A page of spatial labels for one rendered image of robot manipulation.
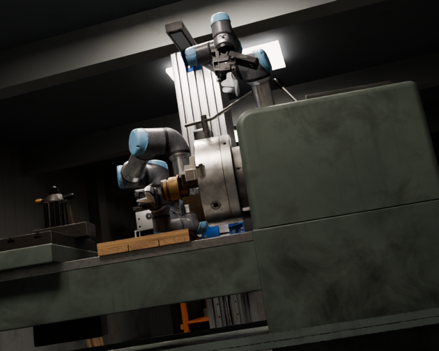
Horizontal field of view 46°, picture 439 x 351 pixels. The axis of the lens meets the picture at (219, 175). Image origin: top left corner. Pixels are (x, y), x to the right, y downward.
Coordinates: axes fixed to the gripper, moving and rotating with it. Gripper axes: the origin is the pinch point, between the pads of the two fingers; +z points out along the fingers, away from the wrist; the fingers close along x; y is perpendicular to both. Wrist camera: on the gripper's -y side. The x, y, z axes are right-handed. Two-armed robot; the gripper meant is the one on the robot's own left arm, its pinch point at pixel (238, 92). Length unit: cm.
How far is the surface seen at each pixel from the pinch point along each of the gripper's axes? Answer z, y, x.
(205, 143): 15.9, 14.2, -3.3
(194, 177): 27.9, 19.4, -3.4
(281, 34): -242, -54, -262
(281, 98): -262, -55, -409
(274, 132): 21.9, -9.1, 6.6
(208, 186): 32.1, 14.9, -2.9
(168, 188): 25.8, 29.8, -12.6
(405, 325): 85, -34, 0
